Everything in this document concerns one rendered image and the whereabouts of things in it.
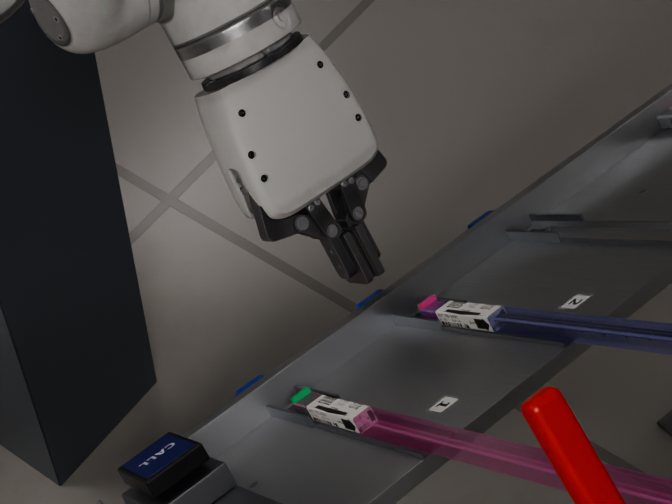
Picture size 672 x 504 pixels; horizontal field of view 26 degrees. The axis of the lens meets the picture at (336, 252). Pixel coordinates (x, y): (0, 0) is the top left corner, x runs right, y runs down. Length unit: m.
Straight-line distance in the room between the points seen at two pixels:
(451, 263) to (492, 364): 0.17
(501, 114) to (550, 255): 1.12
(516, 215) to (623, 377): 0.83
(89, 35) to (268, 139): 0.14
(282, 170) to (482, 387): 0.22
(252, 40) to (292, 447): 0.26
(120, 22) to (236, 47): 0.08
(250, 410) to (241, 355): 0.89
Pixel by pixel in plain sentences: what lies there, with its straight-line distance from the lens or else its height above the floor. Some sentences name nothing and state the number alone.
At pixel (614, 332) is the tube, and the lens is 0.81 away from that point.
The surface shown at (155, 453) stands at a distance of 0.87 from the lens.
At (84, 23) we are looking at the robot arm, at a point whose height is 0.92.
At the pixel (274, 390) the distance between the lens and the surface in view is 0.96.
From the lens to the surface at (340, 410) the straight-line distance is 0.88.
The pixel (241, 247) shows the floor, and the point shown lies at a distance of 1.94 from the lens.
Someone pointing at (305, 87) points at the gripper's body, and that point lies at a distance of 0.98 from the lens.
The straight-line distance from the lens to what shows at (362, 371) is 0.95.
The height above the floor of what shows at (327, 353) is 0.73.
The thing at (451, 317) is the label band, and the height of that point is 0.77.
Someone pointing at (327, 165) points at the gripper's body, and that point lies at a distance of 0.98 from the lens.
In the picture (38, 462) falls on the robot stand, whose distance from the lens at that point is 1.76.
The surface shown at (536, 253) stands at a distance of 1.00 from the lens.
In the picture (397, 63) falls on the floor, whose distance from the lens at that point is 2.15.
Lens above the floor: 1.55
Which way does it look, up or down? 54 degrees down
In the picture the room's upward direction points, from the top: straight up
